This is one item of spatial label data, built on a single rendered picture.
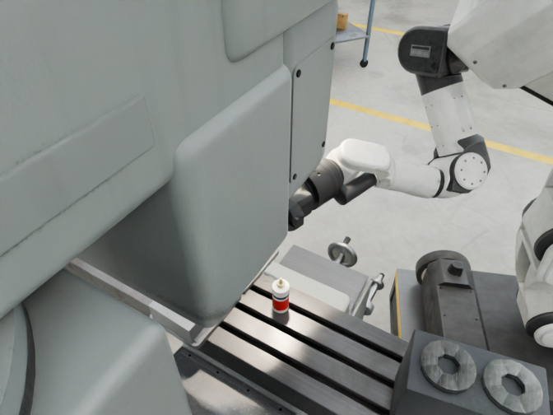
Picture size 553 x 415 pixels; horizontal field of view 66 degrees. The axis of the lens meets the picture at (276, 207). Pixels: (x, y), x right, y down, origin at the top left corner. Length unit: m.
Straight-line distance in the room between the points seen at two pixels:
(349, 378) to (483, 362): 0.28
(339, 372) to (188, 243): 0.65
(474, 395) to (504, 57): 0.58
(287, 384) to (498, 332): 0.83
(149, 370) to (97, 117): 0.17
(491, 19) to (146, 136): 0.68
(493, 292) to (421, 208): 1.20
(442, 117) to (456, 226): 1.77
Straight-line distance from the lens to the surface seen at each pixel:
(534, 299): 1.41
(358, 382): 0.98
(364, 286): 1.40
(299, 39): 0.50
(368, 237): 2.51
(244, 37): 0.36
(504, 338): 1.58
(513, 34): 0.85
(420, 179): 0.95
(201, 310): 0.48
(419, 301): 1.77
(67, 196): 0.27
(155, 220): 0.40
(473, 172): 0.98
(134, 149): 0.30
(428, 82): 1.01
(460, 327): 1.52
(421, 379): 0.80
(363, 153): 0.87
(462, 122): 1.00
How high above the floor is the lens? 1.78
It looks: 42 degrees down
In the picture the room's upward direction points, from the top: straight up
